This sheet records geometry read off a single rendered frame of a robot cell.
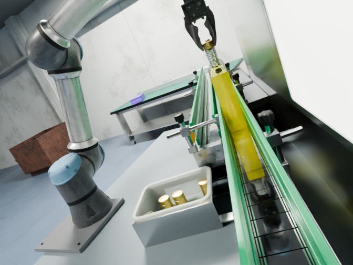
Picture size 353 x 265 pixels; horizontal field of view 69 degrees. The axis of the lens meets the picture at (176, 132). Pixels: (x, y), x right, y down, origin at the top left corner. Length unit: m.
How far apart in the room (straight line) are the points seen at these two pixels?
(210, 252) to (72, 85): 0.70
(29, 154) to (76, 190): 5.20
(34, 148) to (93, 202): 5.02
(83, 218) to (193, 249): 0.45
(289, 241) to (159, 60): 4.59
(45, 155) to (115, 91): 1.94
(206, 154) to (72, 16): 0.54
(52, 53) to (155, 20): 4.03
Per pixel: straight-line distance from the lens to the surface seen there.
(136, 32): 5.00
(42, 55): 0.86
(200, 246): 0.66
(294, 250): 0.41
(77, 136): 1.02
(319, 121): 0.46
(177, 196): 0.75
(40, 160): 6.01
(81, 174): 0.94
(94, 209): 0.96
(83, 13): 0.81
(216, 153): 0.78
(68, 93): 0.98
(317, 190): 0.71
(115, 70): 5.43
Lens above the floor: 1.18
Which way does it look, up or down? 16 degrees down
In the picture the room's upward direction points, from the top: 24 degrees counter-clockwise
